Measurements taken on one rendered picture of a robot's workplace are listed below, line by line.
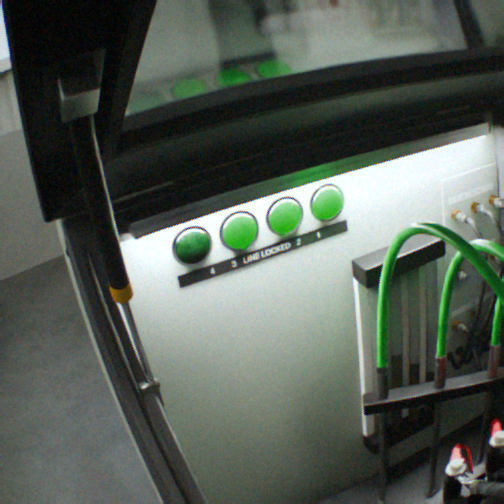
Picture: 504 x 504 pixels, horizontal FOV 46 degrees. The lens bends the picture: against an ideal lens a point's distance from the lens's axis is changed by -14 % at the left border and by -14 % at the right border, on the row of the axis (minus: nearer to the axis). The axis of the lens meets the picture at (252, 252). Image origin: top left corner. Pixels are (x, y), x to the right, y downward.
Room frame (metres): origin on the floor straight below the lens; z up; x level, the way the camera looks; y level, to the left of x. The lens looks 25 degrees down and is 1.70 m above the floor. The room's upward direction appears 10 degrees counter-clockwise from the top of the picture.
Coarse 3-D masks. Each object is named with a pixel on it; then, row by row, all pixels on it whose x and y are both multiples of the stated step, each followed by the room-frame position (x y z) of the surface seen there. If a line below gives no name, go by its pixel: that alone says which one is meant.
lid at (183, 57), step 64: (0, 0) 0.28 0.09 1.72; (64, 0) 0.36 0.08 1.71; (128, 0) 0.33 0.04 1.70; (192, 0) 0.38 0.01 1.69; (256, 0) 0.41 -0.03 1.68; (320, 0) 0.44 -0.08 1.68; (384, 0) 0.47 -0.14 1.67; (448, 0) 0.50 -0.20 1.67; (64, 64) 0.36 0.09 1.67; (128, 64) 0.40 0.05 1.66; (192, 64) 0.48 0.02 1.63; (256, 64) 0.53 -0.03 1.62; (320, 64) 0.58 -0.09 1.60; (384, 64) 0.64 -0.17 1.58; (448, 64) 0.70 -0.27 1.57; (64, 128) 0.55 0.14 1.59; (128, 128) 0.57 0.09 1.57; (192, 128) 0.59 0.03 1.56; (256, 128) 0.67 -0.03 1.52; (320, 128) 0.76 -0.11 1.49; (64, 192) 0.66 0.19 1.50; (128, 192) 0.73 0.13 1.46
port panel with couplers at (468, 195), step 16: (464, 176) 0.86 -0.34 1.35; (480, 176) 0.87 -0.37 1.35; (496, 176) 0.89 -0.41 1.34; (448, 192) 0.85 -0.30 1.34; (464, 192) 0.86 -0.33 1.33; (480, 192) 0.87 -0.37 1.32; (496, 192) 0.89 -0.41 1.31; (448, 208) 0.85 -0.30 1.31; (464, 208) 0.86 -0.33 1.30; (480, 208) 0.84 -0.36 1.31; (496, 208) 0.89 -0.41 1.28; (448, 224) 0.85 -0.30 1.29; (464, 224) 0.86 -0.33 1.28; (480, 224) 0.87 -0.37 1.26; (496, 240) 0.88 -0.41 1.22; (448, 256) 0.85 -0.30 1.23; (464, 272) 0.83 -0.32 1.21; (464, 288) 0.86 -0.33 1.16; (464, 304) 0.86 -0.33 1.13; (448, 320) 0.85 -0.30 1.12; (464, 320) 0.86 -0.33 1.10; (480, 320) 0.84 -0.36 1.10; (448, 336) 0.85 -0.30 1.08; (464, 336) 0.86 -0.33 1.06
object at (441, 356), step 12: (480, 240) 0.62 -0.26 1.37; (492, 252) 0.59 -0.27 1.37; (456, 264) 0.67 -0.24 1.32; (456, 276) 0.68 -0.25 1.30; (444, 288) 0.69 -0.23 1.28; (444, 300) 0.69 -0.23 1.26; (444, 312) 0.69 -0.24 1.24; (444, 324) 0.70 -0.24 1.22; (444, 336) 0.70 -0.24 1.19; (444, 348) 0.70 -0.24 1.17; (444, 360) 0.70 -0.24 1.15; (444, 372) 0.70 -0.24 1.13; (444, 384) 0.70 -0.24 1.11
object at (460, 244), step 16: (416, 224) 0.61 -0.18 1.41; (432, 224) 0.59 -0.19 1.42; (400, 240) 0.65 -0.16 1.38; (448, 240) 0.55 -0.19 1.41; (464, 240) 0.54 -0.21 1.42; (464, 256) 0.53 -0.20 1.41; (480, 256) 0.51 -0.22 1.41; (384, 272) 0.69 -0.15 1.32; (480, 272) 0.50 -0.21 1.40; (496, 272) 0.49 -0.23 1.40; (384, 288) 0.69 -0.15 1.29; (496, 288) 0.48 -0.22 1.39; (384, 304) 0.70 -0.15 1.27; (384, 320) 0.71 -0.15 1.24; (384, 336) 0.71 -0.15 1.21; (384, 352) 0.71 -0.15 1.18; (384, 368) 0.71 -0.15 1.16
